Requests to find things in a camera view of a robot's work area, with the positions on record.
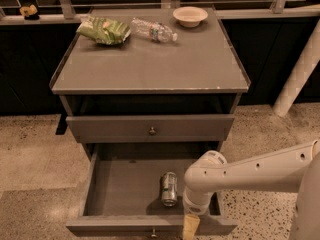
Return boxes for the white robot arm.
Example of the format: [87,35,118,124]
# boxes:
[183,140,320,240]

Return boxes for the green chip bag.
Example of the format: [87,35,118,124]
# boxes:
[77,16,131,45]

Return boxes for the brass top drawer knob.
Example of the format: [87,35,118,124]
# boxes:
[148,127,157,136]

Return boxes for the closed grey top drawer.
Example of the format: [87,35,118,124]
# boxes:
[66,114,234,143]

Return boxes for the open grey middle drawer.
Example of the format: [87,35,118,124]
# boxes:
[65,142,238,237]

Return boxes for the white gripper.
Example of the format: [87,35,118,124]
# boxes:
[182,187,213,240]

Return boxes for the grey drawer cabinet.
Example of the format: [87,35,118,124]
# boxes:
[50,9,250,156]

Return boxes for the white paper bowl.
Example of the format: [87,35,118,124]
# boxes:
[173,6,208,28]

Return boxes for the silver green 7up can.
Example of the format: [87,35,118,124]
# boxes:
[161,172,177,207]

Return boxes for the brass middle drawer knob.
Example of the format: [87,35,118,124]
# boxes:
[150,229,158,238]

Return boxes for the clear plastic water bottle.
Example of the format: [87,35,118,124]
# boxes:
[130,18,178,43]

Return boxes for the brass drawer knob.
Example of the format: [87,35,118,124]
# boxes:
[148,127,157,136]
[150,229,158,238]

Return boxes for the small yellow black object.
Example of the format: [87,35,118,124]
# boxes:
[19,4,39,20]

